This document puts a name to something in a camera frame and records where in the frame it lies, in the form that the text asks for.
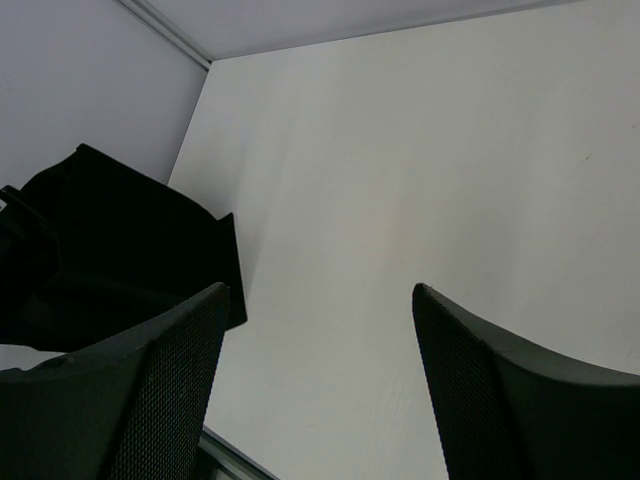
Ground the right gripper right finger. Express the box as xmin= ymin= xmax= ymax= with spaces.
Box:
xmin=412 ymin=284 xmax=639 ymax=479

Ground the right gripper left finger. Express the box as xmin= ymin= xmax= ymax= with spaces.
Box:
xmin=1 ymin=283 xmax=230 ymax=479

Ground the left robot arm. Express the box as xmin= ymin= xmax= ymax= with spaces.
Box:
xmin=1 ymin=185 xmax=59 ymax=285

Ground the black canvas bag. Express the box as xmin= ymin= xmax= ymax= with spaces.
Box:
xmin=1 ymin=144 xmax=247 ymax=352

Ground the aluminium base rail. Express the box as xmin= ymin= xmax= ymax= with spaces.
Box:
xmin=198 ymin=427 xmax=278 ymax=480

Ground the left frame post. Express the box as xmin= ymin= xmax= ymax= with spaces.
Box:
xmin=117 ymin=0 xmax=213 ymax=71

